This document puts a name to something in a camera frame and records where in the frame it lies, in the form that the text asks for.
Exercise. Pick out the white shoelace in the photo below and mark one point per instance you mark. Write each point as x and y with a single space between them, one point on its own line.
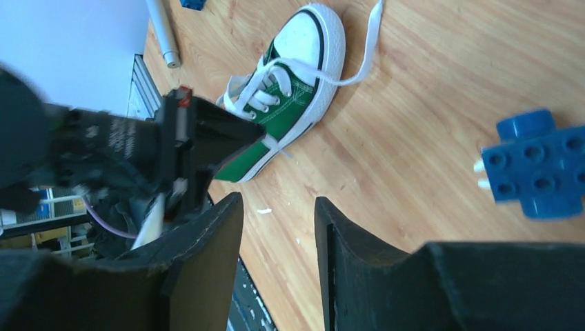
297 77

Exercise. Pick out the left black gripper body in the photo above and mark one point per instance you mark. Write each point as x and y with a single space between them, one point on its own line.
183 183

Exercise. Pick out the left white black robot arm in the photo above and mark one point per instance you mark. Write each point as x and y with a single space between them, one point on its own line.
44 144

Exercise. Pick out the silver microphone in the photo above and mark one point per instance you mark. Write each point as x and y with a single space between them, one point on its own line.
164 33

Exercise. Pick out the blue red toy car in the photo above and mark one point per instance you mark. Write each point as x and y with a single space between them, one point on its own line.
536 164

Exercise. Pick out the blue yellow toy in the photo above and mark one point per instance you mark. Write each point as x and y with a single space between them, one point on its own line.
197 5

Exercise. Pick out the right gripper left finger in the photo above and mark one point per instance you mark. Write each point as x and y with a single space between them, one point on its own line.
181 281

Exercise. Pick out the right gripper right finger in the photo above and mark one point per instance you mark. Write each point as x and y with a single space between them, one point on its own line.
368 284

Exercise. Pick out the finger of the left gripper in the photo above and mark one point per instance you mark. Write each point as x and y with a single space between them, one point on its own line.
220 136

